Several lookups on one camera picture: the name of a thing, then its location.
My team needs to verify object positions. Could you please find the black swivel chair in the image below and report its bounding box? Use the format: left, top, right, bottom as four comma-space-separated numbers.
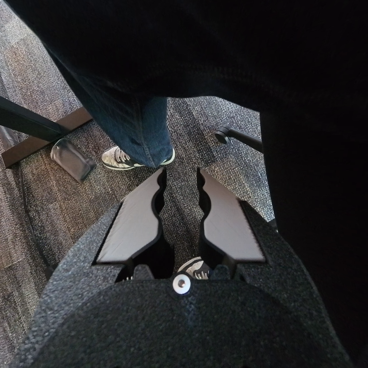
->
214, 111, 368, 317

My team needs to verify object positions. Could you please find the person's right leg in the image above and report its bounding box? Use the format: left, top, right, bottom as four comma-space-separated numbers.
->
43, 43, 175, 168

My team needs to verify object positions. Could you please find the person's grey sneaker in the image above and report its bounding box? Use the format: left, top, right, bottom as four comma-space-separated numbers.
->
101, 145, 176, 171
178, 256, 214, 280

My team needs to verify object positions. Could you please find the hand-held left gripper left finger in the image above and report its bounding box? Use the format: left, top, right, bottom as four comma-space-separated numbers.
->
96, 167, 175, 279

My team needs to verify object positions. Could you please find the black desk leg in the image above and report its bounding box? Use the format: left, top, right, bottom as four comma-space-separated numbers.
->
0, 96, 94, 169

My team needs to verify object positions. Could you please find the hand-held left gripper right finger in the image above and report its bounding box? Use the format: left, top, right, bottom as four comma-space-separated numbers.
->
197, 168, 266, 270

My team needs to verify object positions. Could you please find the black pouch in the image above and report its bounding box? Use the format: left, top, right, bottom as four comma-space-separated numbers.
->
50, 138, 97, 184

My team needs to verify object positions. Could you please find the person's right grey sneaker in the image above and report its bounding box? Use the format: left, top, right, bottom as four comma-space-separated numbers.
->
101, 145, 176, 171

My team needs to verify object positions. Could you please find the person's left grey sneaker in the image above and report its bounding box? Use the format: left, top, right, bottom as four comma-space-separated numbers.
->
178, 256, 214, 280

